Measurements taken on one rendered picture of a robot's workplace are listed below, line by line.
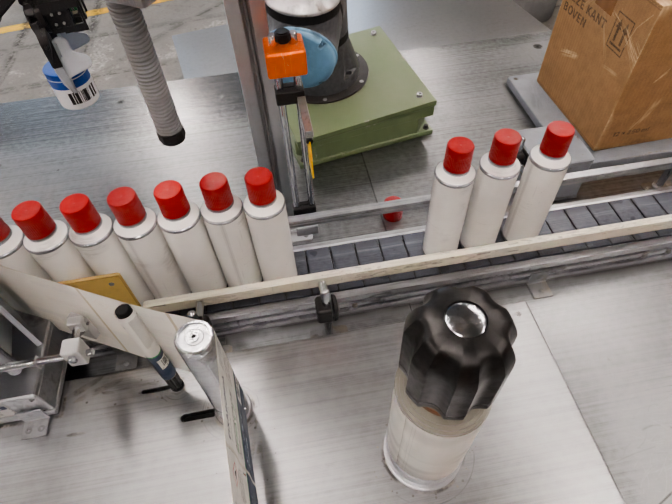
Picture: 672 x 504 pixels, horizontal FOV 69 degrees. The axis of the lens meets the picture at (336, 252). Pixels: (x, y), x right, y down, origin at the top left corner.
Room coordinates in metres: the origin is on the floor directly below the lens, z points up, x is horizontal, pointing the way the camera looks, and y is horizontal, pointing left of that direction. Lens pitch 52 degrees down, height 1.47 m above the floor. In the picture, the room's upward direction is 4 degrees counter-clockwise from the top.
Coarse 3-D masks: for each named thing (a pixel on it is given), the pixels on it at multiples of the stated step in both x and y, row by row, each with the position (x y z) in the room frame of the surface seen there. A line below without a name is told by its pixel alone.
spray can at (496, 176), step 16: (496, 144) 0.46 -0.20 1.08; (512, 144) 0.45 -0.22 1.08; (480, 160) 0.48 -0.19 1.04; (496, 160) 0.46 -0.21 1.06; (512, 160) 0.45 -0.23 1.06; (480, 176) 0.46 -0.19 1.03; (496, 176) 0.44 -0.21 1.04; (512, 176) 0.44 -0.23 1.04; (480, 192) 0.45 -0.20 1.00; (496, 192) 0.44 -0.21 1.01; (480, 208) 0.45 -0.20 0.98; (496, 208) 0.44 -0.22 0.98; (464, 224) 0.47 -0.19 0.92; (480, 224) 0.45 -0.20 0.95; (496, 224) 0.44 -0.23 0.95; (464, 240) 0.46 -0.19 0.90; (480, 240) 0.44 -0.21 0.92
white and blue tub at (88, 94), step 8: (48, 64) 0.81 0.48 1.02; (48, 72) 0.79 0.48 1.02; (88, 72) 0.81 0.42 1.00; (48, 80) 0.78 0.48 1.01; (56, 80) 0.77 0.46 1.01; (80, 80) 0.79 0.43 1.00; (88, 80) 0.80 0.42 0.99; (56, 88) 0.78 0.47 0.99; (64, 88) 0.77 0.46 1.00; (80, 88) 0.78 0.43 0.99; (88, 88) 0.79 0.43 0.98; (96, 88) 0.82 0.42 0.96; (64, 96) 0.78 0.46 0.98; (72, 96) 0.78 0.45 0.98; (80, 96) 0.78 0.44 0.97; (88, 96) 0.79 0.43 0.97; (96, 96) 0.80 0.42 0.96; (64, 104) 0.78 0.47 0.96; (72, 104) 0.77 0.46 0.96; (80, 104) 0.78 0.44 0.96; (88, 104) 0.78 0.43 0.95
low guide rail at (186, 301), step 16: (624, 224) 0.46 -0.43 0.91; (640, 224) 0.46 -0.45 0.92; (656, 224) 0.46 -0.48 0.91; (512, 240) 0.44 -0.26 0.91; (528, 240) 0.44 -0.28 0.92; (544, 240) 0.44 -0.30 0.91; (560, 240) 0.44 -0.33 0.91; (576, 240) 0.44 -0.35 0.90; (592, 240) 0.44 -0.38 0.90; (416, 256) 0.42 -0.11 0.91; (432, 256) 0.42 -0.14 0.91; (448, 256) 0.42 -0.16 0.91; (464, 256) 0.42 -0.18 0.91; (480, 256) 0.42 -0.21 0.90; (496, 256) 0.43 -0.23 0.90; (320, 272) 0.40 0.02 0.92; (336, 272) 0.40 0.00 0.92; (352, 272) 0.40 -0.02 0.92; (368, 272) 0.40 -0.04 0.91; (384, 272) 0.40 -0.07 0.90; (400, 272) 0.41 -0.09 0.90; (224, 288) 0.39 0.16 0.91; (240, 288) 0.39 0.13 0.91; (256, 288) 0.38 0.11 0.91; (272, 288) 0.38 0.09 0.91; (288, 288) 0.39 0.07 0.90; (304, 288) 0.39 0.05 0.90; (144, 304) 0.37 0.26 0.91; (160, 304) 0.37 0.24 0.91; (176, 304) 0.37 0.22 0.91; (192, 304) 0.37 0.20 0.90; (208, 304) 0.37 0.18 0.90
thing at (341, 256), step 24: (552, 216) 0.51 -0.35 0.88; (576, 216) 0.51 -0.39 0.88; (600, 216) 0.50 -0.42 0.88; (624, 216) 0.50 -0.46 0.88; (648, 216) 0.50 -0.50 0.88; (384, 240) 0.48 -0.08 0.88; (408, 240) 0.48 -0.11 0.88; (504, 240) 0.47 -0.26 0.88; (600, 240) 0.46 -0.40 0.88; (624, 240) 0.45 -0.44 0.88; (312, 264) 0.44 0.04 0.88; (336, 264) 0.44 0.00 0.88; (360, 264) 0.44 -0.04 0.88; (456, 264) 0.43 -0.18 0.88; (480, 264) 0.43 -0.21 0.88; (312, 288) 0.40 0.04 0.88; (336, 288) 0.40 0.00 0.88; (168, 312) 0.38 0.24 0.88
